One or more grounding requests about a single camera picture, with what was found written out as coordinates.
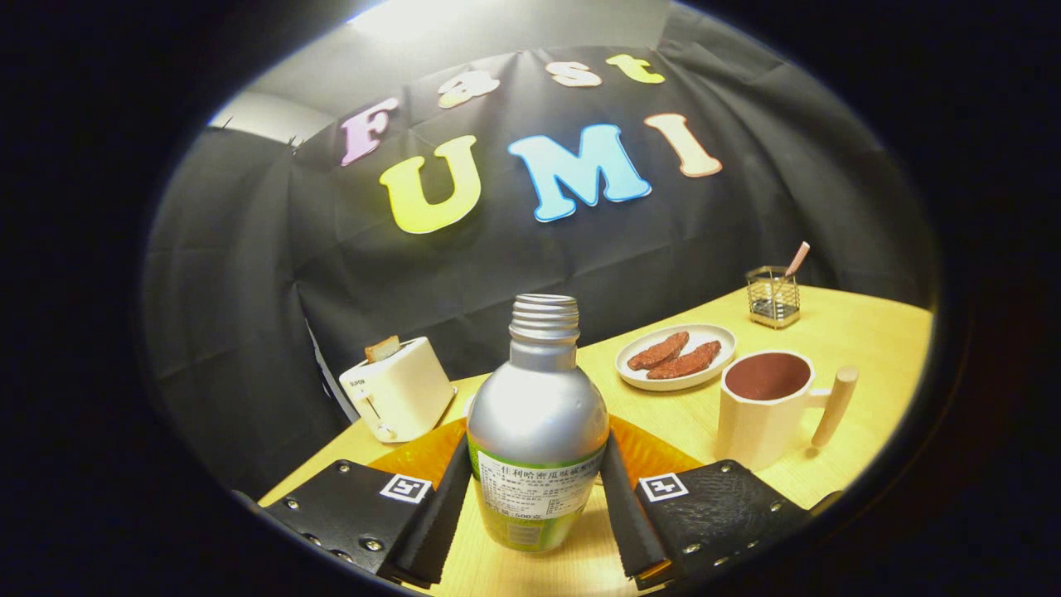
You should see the cream cup wooden handle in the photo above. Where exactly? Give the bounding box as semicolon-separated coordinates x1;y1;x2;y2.
715;349;860;472

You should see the brown sausage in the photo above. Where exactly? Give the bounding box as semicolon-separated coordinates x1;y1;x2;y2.
627;332;690;371
647;341;722;381

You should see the silver bottle green label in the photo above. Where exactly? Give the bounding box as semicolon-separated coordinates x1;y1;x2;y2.
466;294;611;554

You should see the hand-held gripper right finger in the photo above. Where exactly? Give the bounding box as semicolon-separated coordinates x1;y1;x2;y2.
600;415;842;591

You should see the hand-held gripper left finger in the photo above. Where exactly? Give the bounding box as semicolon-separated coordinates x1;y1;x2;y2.
264;417;475;590

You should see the wooden table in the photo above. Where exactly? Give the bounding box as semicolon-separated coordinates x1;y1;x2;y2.
259;284;934;597

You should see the white oval plate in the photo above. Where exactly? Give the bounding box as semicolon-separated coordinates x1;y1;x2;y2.
615;323;737;392

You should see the gold wire holder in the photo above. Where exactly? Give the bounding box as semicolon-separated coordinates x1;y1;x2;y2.
744;265;802;330

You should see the white toaster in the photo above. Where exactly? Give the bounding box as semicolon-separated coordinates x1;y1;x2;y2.
338;337;458;444

